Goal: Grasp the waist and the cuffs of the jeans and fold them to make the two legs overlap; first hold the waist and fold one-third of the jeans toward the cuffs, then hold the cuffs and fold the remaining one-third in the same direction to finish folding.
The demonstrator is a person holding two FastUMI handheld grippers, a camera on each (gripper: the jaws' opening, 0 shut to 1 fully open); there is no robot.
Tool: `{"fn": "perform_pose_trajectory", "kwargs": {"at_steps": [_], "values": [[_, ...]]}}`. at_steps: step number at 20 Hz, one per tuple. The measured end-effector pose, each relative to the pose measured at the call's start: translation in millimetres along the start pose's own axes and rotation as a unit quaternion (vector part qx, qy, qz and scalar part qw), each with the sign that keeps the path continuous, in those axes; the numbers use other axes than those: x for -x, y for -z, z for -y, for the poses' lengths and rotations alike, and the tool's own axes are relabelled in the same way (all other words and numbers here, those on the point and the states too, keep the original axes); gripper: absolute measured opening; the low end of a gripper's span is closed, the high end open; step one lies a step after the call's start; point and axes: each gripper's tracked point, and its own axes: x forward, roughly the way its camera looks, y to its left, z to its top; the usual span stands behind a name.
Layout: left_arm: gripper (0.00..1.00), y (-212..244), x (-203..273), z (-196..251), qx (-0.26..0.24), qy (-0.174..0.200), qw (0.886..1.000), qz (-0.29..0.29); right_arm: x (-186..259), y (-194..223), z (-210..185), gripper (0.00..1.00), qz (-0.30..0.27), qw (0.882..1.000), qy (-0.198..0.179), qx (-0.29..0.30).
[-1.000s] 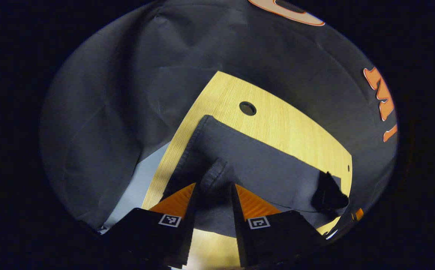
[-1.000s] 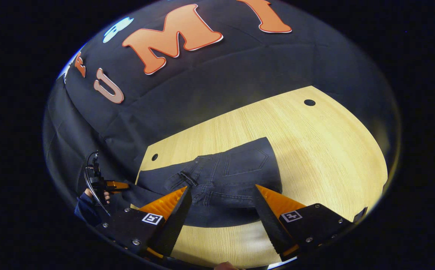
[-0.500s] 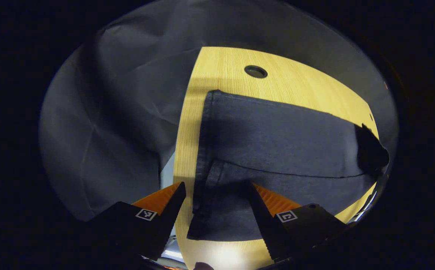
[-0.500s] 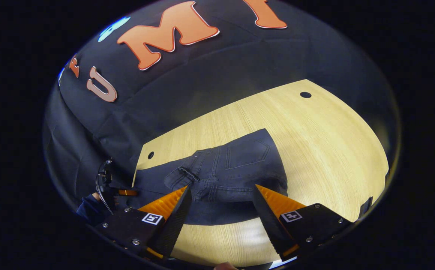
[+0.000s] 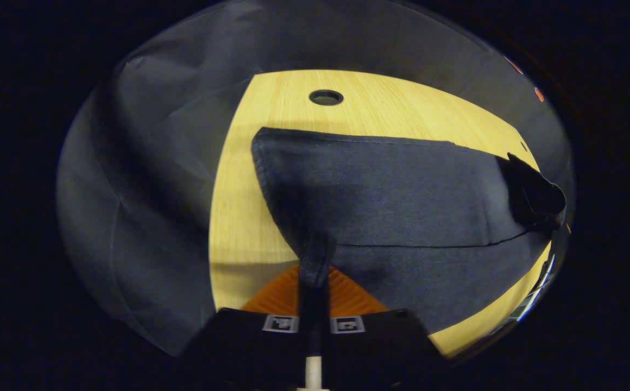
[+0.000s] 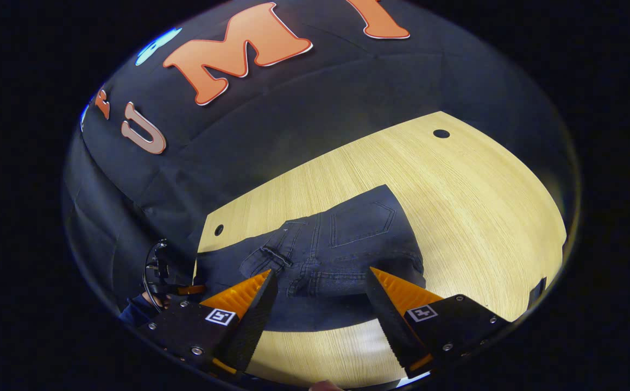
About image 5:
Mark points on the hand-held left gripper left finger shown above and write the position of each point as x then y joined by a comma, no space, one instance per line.
239,347

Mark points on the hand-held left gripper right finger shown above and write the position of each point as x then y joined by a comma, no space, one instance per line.
385,347

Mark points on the dark grey jeans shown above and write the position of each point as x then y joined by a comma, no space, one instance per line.
391,184

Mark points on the black backdrop cloth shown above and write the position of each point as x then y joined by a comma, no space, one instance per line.
146,190

